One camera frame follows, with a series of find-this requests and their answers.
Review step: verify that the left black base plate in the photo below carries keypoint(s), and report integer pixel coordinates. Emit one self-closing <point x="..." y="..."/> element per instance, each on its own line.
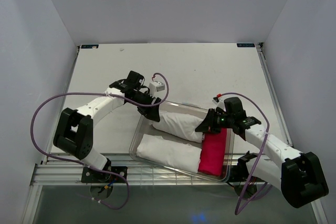
<point x="90" y="176"/>

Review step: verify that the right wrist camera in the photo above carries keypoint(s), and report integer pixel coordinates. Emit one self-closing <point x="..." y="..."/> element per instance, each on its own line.
<point x="219" y="102"/>

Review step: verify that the rolled pink t-shirt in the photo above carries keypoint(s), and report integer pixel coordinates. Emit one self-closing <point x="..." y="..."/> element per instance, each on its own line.
<point x="213" y="153"/>

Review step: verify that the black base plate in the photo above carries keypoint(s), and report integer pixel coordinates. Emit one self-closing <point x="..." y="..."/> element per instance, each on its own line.
<point x="90" y="176"/>
<point x="237" y="174"/>

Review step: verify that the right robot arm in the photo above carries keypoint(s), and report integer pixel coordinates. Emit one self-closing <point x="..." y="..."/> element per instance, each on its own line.
<point x="299" y="176"/>

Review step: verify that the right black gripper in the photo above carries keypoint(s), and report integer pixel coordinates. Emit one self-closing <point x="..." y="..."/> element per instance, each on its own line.
<point x="208" y="125"/>

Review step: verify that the blue corner label right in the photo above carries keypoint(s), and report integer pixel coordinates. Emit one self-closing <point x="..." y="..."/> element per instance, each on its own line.
<point x="245" y="45"/>

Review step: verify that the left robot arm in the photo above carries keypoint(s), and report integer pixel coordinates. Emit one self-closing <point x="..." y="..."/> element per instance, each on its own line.
<point x="74" y="132"/>

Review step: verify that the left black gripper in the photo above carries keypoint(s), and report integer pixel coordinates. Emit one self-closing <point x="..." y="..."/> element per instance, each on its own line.
<point x="150" y="112"/>

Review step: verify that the rolled white t-shirt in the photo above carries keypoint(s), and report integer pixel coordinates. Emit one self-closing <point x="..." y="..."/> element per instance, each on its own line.
<point x="168" y="153"/>

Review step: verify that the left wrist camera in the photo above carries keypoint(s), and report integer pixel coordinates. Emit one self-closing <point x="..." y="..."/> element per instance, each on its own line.
<point x="156" y="86"/>

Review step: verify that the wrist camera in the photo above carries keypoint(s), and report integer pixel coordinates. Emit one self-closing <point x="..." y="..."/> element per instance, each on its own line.
<point x="156" y="86"/>
<point x="219" y="102"/>

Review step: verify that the white and green t-shirt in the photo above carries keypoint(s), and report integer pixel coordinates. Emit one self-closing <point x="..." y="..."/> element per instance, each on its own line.
<point x="181" y="121"/>

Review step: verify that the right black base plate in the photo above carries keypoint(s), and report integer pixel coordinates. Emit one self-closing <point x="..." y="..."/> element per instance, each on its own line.
<point x="237" y="174"/>

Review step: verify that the blue corner label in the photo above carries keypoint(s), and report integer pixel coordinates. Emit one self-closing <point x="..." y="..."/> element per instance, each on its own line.
<point x="89" y="46"/>
<point x="245" y="45"/>

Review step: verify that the clear plastic bin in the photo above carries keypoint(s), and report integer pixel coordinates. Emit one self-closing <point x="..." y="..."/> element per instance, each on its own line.
<point x="144" y="127"/>

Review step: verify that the blue corner label left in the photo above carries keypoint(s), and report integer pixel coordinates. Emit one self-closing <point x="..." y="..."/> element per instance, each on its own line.
<point x="89" y="46"/>

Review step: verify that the aluminium frame rails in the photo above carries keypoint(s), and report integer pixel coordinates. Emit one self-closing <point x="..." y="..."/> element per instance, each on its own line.
<point x="58" y="173"/>

